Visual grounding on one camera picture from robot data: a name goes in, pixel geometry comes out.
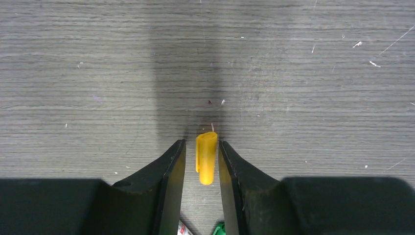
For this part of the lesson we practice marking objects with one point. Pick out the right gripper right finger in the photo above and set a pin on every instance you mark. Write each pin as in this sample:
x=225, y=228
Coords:
x=255, y=203

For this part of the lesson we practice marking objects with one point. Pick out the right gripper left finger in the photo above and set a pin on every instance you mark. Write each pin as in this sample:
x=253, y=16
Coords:
x=147, y=202

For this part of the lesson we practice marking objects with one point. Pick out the yellow pen cap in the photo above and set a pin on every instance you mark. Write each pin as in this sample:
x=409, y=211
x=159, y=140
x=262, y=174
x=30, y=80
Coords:
x=206, y=146

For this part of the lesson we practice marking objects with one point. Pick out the yellow-tipped white pen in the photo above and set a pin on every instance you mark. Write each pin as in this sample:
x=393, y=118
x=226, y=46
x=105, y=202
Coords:
x=183, y=229

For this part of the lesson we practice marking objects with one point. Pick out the green pen cap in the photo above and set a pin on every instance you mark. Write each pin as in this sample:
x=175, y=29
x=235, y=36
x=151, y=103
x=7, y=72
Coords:
x=220, y=229

